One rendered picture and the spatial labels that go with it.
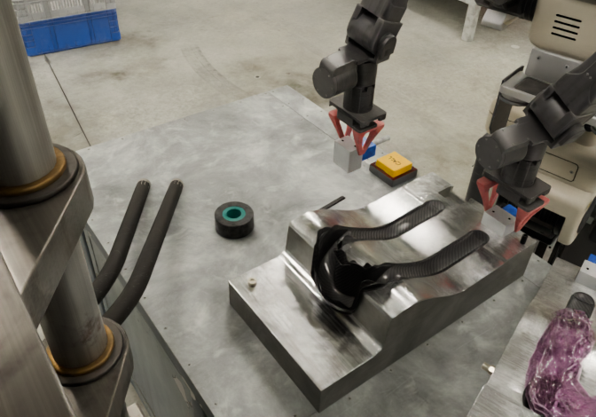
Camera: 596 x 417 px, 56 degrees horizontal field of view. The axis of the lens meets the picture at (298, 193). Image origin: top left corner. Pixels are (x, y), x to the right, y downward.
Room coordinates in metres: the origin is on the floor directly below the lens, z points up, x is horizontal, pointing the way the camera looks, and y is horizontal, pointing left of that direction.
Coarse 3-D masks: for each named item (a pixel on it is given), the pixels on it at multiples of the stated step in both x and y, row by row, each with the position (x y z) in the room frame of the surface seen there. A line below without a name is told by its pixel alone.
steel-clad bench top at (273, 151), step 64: (192, 128) 1.25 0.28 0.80; (256, 128) 1.27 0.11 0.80; (320, 128) 1.28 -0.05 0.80; (128, 192) 0.98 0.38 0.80; (192, 192) 0.99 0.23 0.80; (256, 192) 1.00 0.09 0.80; (320, 192) 1.01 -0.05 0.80; (384, 192) 1.01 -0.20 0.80; (128, 256) 0.78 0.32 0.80; (192, 256) 0.78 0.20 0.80; (256, 256) 0.79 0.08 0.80; (192, 320) 0.63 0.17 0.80; (512, 320) 0.66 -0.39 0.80; (256, 384) 0.51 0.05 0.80; (384, 384) 0.52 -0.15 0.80; (448, 384) 0.52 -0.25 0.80
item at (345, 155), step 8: (384, 136) 1.03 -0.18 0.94; (336, 144) 0.97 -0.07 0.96; (344, 144) 0.96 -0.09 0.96; (352, 144) 0.96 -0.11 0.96; (376, 144) 1.00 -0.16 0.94; (336, 152) 0.96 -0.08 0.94; (344, 152) 0.94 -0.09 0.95; (352, 152) 0.94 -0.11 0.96; (368, 152) 0.97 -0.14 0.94; (336, 160) 0.96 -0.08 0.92; (344, 160) 0.94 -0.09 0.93; (352, 160) 0.94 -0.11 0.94; (360, 160) 0.95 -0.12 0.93; (344, 168) 0.94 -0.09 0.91; (352, 168) 0.94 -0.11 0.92; (360, 168) 0.95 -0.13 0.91
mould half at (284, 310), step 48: (432, 192) 0.90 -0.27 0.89; (288, 240) 0.74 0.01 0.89; (384, 240) 0.75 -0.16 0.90; (432, 240) 0.77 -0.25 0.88; (528, 240) 0.77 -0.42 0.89; (240, 288) 0.65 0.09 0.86; (288, 288) 0.66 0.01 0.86; (384, 288) 0.60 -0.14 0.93; (432, 288) 0.63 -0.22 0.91; (480, 288) 0.68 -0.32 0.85; (288, 336) 0.56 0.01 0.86; (336, 336) 0.56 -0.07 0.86; (384, 336) 0.54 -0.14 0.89; (432, 336) 0.61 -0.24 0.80; (336, 384) 0.48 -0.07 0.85
